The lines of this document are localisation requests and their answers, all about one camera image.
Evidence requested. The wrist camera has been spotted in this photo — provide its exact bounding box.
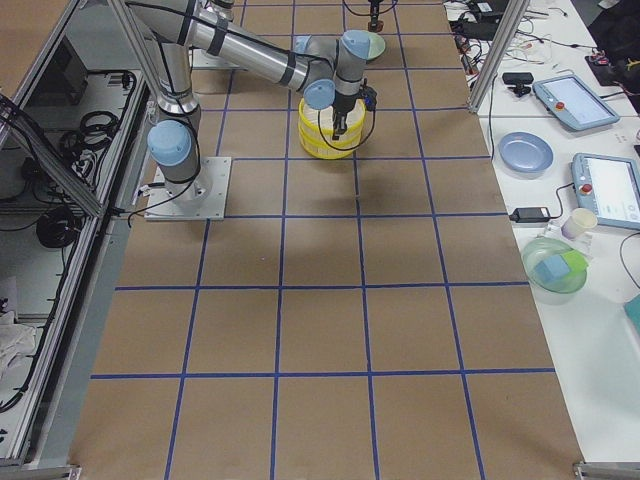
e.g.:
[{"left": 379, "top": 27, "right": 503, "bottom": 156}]
[{"left": 360, "top": 85, "right": 377, "bottom": 112}]

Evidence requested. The lower teach pendant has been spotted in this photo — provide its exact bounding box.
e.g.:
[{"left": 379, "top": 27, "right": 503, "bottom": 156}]
[{"left": 571, "top": 153, "right": 639, "bottom": 230}]

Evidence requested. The brown bun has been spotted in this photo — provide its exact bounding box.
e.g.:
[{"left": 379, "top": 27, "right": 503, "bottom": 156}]
[{"left": 367, "top": 19, "right": 384, "bottom": 33}]

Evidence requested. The blue plate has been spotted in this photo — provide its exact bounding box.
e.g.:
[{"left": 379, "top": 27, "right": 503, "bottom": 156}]
[{"left": 498, "top": 131, "right": 554, "bottom": 175}]

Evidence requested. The clear green bowl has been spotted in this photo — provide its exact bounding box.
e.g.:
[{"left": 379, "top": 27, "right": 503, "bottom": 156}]
[{"left": 521, "top": 237, "right": 589, "bottom": 295}]

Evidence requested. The light green plate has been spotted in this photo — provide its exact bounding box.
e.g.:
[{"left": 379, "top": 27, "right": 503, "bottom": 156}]
[{"left": 366, "top": 31, "right": 386, "bottom": 62}]

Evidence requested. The yellow bamboo steamer basket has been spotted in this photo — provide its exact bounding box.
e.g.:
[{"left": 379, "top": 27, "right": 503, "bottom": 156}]
[
  {"left": 298, "top": 99, "right": 366, "bottom": 141},
  {"left": 298, "top": 130, "right": 361, "bottom": 160}
]

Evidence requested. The black power adapter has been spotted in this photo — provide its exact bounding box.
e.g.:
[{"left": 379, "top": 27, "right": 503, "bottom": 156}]
[{"left": 509, "top": 207, "right": 552, "bottom": 223}]

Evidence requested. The aluminium frame post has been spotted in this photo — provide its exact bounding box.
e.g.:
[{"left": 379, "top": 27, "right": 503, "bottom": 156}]
[{"left": 468, "top": 0, "right": 530, "bottom": 113}]

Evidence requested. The black webcam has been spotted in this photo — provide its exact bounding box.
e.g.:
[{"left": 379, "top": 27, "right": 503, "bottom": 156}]
[{"left": 502, "top": 72, "right": 534, "bottom": 98}]

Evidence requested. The paper cup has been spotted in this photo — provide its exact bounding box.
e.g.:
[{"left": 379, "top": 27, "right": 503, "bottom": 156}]
[{"left": 561, "top": 208, "right": 598, "bottom": 240}]

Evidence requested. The blue sponge block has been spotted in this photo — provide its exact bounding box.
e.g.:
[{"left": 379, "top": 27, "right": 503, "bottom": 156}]
[{"left": 533, "top": 255, "right": 571, "bottom": 284}]

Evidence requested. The upper teach pendant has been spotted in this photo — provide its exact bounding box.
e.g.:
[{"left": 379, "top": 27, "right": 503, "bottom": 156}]
[{"left": 532, "top": 74, "right": 620, "bottom": 131}]

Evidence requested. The green sponge block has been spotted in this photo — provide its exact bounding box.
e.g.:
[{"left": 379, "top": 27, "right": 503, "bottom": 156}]
[{"left": 560, "top": 250, "right": 588, "bottom": 274}]

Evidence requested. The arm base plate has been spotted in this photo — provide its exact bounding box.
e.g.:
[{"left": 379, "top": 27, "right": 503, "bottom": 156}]
[
  {"left": 144, "top": 157, "right": 232, "bottom": 221},
  {"left": 191, "top": 49, "right": 240, "bottom": 70}
]

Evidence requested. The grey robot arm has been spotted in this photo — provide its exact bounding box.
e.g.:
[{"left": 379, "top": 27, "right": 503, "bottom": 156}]
[{"left": 125, "top": 1, "right": 370, "bottom": 147}]

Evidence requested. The teach pendant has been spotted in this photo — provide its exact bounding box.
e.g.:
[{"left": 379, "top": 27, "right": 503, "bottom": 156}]
[
  {"left": 532, "top": 74, "right": 620, "bottom": 131},
  {"left": 571, "top": 153, "right": 639, "bottom": 230}
]

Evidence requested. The white cloth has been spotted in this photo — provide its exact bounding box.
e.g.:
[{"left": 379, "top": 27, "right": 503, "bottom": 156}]
[{"left": 0, "top": 277, "right": 38, "bottom": 386}]

